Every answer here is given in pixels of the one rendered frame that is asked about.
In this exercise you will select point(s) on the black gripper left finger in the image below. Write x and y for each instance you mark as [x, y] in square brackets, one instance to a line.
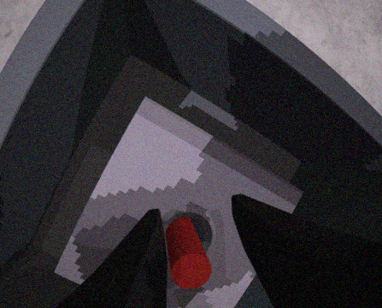
[134, 275]

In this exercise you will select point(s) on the dark grey box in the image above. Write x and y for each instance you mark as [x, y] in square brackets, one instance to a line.
[78, 75]

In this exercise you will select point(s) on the red peg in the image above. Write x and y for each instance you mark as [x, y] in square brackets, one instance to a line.
[189, 264]

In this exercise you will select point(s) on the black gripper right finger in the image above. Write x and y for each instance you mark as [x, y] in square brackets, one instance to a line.
[302, 264]

